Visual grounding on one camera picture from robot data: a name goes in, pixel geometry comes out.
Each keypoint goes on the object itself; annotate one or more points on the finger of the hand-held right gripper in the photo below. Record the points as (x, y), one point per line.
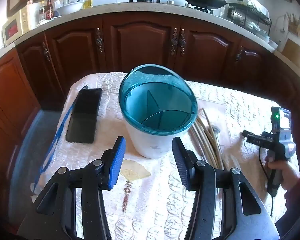
(256, 138)

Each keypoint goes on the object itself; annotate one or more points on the gas stove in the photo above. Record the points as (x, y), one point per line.
(145, 0)

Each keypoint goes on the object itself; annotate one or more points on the small metal cup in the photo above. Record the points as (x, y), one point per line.
(170, 2)

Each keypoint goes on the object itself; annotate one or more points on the white ceramic bowl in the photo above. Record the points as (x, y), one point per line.
(70, 8)

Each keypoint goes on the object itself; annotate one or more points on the cream microwave oven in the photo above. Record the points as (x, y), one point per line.
(13, 27)

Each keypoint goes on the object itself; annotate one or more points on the wooden cutting board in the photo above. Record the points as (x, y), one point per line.
(291, 50)

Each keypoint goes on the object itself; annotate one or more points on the white embroidered tablecloth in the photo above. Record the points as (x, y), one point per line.
(145, 200)

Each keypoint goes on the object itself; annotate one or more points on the pile of chopsticks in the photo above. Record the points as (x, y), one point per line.
(210, 145)

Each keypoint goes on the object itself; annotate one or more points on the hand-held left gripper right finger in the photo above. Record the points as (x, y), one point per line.
(181, 163)

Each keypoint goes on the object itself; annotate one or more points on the white utensil holder teal rim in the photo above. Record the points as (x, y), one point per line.
(150, 142)

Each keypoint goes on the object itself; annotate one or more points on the wooden base cabinets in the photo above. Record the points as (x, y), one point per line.
(140, 40)

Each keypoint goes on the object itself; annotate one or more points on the woven utensil basket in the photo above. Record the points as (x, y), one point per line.
(295, 25)

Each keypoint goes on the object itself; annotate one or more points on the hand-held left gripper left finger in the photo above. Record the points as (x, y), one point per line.
(116, 165)

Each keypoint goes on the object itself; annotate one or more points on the dark glass bottle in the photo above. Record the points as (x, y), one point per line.
(42, 12)

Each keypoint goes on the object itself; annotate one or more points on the person's right hand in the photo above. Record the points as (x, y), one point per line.
(287, 175)

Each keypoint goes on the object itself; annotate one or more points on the white cloth on rack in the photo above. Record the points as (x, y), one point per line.
(255, 5)

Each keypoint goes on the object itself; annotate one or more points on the black dish rack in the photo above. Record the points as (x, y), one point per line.
(250, 21)

